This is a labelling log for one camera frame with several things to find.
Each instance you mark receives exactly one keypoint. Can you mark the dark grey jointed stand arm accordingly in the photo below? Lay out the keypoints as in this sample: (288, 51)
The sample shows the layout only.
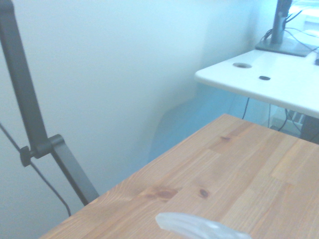
(20, 74)

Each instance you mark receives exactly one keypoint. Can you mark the grey monitor stand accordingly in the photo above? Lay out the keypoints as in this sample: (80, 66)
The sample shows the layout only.
(278, 31)

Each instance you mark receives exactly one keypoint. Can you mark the black round desk cap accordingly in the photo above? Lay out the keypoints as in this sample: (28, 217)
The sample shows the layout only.
(264, 78)

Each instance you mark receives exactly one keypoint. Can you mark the white desk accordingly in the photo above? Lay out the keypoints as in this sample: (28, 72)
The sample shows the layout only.
(274, 83)

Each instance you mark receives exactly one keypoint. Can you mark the dark box under desk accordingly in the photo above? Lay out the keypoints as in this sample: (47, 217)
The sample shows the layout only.
(310, 130)

